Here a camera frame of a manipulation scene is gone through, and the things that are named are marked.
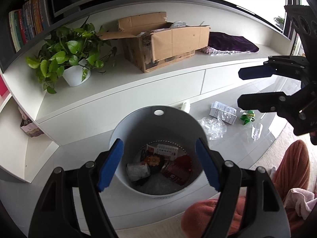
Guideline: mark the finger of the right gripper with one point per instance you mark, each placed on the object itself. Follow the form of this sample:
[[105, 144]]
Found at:
[[293, 67], [284, 105]]

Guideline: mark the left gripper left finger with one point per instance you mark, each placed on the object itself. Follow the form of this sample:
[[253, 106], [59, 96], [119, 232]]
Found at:
[[55, 213]]

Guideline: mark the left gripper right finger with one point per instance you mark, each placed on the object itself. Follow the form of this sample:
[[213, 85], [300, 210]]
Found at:
[[264, 214]]

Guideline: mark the clear plastic cup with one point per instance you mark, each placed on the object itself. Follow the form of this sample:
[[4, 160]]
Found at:
[[256, 131]]

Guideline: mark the green snack bag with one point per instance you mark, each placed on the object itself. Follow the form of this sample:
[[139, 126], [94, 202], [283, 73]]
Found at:
[[247, 116]]

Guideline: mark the white paper leaflet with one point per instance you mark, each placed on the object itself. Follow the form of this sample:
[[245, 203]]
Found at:
[[223, 112]]

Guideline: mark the clear plastic wrap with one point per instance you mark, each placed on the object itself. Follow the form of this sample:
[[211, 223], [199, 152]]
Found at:
[[214, 128]]

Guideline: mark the white round trash bin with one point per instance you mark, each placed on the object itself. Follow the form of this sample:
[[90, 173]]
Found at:
[[159, 158]]

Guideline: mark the beige carpet rug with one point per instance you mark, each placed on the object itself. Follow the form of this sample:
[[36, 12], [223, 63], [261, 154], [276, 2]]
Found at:
[[171, 227]]

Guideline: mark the orange trouser legs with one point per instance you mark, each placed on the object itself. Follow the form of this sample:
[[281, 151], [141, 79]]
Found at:
[[293, 172]]

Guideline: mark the purple velvet cloth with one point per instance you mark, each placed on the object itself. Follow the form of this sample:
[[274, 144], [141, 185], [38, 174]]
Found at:
[[224, 42]]

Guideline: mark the crumpled white tissue in bin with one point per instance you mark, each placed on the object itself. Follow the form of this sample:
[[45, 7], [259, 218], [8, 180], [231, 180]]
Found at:
[[137, 171]]

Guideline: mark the pink box on shelf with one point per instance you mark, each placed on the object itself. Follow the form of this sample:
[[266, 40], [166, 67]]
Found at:
[[28, 126]]

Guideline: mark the red can in bin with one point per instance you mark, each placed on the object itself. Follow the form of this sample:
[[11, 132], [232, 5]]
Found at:
[[179, 170]]

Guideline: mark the white blister pack in bin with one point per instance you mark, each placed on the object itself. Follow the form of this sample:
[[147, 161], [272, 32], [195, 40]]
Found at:
[[169, 152]]

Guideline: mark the brown cardboard box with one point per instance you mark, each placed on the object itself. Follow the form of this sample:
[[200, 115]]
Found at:
[[150, 42]]

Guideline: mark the green potted plant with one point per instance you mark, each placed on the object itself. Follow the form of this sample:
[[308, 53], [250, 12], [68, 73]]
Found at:
[[67, 48]]

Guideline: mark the row of books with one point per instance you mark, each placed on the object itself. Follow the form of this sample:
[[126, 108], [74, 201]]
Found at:
[[26, 23]]

